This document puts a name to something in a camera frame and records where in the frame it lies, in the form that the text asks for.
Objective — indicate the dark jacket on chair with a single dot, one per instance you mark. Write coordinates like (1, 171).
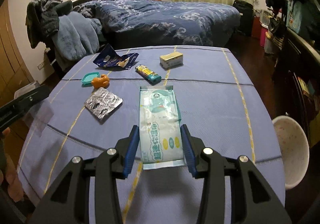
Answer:
(42, 20)

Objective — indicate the person's left hand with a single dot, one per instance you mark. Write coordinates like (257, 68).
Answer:
(9, 172)

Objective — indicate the dark wooden cabinet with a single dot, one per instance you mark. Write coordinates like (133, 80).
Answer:
(296, 78)

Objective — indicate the gold white small box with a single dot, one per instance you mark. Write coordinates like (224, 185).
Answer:
(171, 60)

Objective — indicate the orange toy figure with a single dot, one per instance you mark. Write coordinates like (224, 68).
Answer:
(102, 81)

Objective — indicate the yellow teal lighter tube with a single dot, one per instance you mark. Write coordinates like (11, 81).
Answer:
(152, 77)

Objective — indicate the teal plastic lid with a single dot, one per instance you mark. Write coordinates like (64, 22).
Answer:
(87, 78)

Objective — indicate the blue checked tablecloth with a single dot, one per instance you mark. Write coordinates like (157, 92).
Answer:
(204, 88)

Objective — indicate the white speckled trash bin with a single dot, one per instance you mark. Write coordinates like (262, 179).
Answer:
(294, 149)

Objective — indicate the dark blue patterned duvet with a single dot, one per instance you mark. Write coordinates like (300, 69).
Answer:
(139, 23)

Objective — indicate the pink storage bin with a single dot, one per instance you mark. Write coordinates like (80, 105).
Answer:
(264, 30)

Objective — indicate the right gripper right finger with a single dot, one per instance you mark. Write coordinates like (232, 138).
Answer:
(252, 198)

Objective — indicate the silver foil pill blister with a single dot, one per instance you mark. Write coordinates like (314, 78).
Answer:
(102, 102)

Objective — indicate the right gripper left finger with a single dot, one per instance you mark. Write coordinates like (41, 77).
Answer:
(67, 199)

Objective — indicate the wooden wardrobe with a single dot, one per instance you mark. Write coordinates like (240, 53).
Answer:
(14, 72)

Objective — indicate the light blue fleece blanket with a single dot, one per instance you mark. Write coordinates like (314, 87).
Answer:
(77, 37)

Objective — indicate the wet wipes packet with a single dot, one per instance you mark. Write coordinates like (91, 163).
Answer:
(159, 128)

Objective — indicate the blue waffle snack wrapper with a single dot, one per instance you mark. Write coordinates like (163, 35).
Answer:
(108, 58)

